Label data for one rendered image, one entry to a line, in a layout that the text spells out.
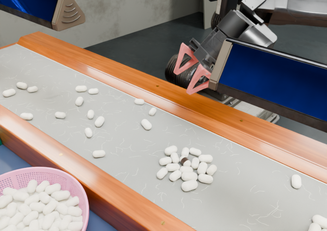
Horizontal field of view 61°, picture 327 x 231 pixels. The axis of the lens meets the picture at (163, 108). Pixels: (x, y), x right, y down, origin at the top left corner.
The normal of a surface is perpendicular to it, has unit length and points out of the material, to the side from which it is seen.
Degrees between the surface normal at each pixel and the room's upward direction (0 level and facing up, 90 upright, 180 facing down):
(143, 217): 0
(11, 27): 90
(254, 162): 0
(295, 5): 41
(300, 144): 0
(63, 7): 90
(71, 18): 90
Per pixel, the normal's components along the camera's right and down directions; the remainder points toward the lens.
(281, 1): -0.15, -0.24
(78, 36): 0.72, 0.44
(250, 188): 0.04, -0.80
